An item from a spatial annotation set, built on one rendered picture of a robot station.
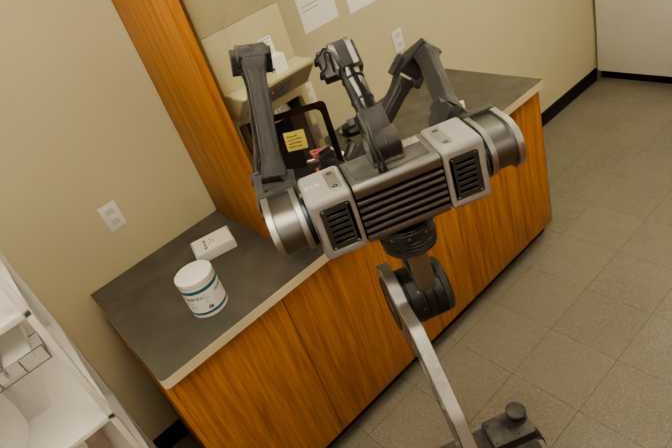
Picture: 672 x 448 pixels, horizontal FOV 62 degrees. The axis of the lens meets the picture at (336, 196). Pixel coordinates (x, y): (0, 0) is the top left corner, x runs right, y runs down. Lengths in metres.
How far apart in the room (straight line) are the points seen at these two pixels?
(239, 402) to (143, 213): 0.86
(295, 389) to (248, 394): 0.21
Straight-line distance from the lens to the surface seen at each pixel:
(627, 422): 2.55
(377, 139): 1.16
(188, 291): 1.89
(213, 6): 1.94
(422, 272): 1.33
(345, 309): 2.20
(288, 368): 2.15
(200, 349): 1.87
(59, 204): 2.31
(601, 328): 2.83
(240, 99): 1.88
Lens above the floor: 2.12
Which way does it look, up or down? 31 degrees down
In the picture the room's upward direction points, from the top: 20 degrees counter-clockwise
